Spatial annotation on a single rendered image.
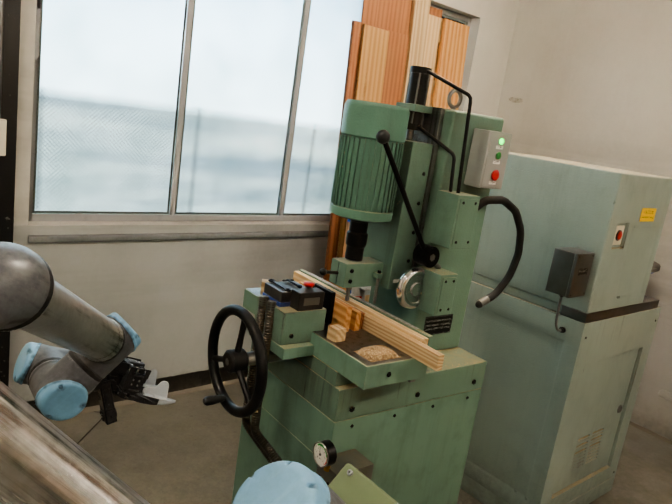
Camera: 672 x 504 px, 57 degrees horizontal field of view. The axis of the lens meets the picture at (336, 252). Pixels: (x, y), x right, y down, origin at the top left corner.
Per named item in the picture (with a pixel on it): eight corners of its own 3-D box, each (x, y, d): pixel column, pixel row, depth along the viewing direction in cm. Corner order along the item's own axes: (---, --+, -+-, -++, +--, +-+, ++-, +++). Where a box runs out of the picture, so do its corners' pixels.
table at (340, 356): (213, 308, 187) (215, 289, 185) (297, 301, 205) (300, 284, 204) (331, 397, 141) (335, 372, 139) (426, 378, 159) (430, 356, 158)
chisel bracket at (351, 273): (327, 286, 176) (331, 257, 174) (365, 283, 185) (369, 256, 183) (343, 294, 171) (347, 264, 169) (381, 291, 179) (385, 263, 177)
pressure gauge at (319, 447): (309, 466, 153) (314, 436, 152) (322, 462, 156) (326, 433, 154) (324, 480, 149) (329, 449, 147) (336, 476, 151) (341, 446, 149)
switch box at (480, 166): (463, 184, 177) (473, 127, 174) (485, 185, 183) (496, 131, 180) (479, 188, 173) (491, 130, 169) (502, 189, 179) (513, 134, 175)
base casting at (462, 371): (248, 354, 190) (252, 326, 188) (387, 335, 225) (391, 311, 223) (335, 424, 156) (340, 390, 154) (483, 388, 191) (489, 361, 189)
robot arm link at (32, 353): (14, 392, 129) (5, 371, 136) (72, 401, 137) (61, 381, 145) (33, 351, 129) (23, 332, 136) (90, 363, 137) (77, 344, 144)
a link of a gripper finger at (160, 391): (185, 388, 153) (149, 378, 149) (175, 410, 153) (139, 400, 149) (182, 383, 155) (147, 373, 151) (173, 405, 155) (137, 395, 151)
